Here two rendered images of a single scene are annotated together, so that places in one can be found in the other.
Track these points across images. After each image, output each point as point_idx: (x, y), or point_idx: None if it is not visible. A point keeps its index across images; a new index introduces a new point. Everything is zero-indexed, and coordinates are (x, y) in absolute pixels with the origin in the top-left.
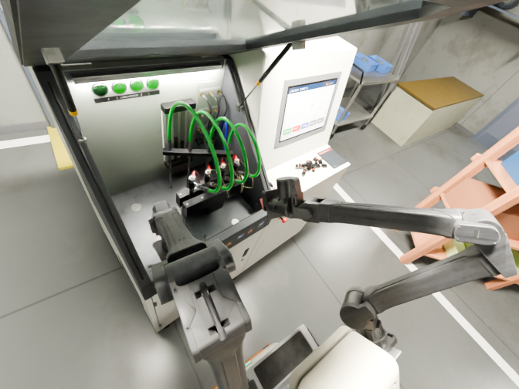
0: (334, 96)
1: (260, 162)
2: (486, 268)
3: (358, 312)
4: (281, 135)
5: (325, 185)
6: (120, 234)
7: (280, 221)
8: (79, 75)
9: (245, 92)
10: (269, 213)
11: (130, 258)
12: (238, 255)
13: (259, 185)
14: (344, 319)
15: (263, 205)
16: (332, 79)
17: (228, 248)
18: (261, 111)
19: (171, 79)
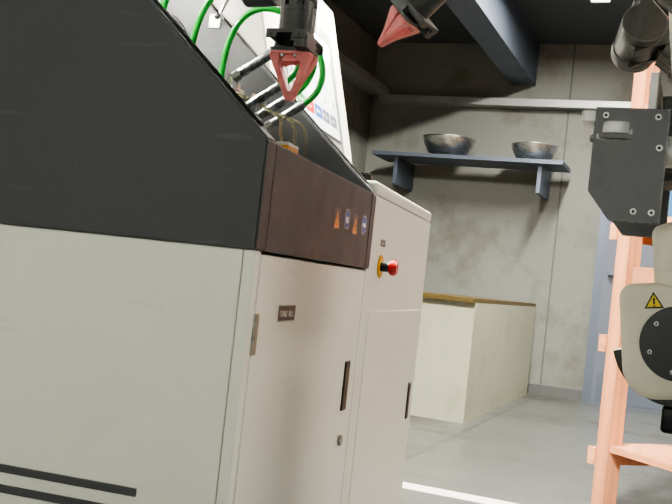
0: (335, 83)
1: None
2: None
3: (643, 8)
4: (296, 99)
5: (414, 245)
6: (184, 35)
7: (379, 307)
8: None
9: (216, 1)
10: (419, 13)
11: (220, 79)
12: (338, 366)
13: (315, 154)
14: (639, 36)
15: (401, 11)
16: (323, 40)
17: (334, 249)
18: (264, 16)
19: None
